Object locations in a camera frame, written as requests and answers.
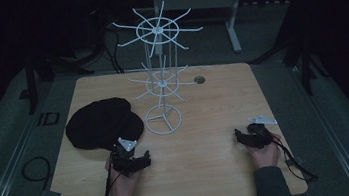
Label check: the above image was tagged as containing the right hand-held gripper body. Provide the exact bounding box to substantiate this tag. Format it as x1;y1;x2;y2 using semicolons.
244;113;281;151

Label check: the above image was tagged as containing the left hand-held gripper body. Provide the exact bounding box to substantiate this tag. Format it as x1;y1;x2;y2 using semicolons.
108;135;144;180

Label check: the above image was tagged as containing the white wire hat rack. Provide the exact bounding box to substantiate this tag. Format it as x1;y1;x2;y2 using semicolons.
110;0;217;141

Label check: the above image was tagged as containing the black cap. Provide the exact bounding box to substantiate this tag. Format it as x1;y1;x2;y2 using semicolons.
61;94;147;157

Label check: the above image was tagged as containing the person's right hand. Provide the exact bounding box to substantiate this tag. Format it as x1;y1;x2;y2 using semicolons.
245;131;287;171

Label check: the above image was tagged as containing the person's left hand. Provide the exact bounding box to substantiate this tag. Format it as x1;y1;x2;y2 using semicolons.
103;154;146;196

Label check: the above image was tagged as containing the black tripod stand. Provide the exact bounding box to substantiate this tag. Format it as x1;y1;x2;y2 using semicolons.
244;22;332;103
20;42;112;116

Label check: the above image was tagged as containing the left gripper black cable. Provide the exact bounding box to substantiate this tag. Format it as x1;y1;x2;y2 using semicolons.
92;154;122;196

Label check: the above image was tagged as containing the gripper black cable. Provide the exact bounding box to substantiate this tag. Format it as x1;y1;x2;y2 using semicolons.
92;154;122;196
270;131;320;188

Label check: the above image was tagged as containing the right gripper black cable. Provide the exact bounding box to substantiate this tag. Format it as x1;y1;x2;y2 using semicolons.
270;131;320;188

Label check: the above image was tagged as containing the round table cable grommet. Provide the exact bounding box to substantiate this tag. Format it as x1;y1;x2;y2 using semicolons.
193;74;207;85

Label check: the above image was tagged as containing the black cable bundle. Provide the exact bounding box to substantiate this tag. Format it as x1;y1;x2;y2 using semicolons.
98;22;126;77

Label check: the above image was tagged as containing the white metal desk frame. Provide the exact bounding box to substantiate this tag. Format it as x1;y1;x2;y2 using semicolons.
152;0;295;63

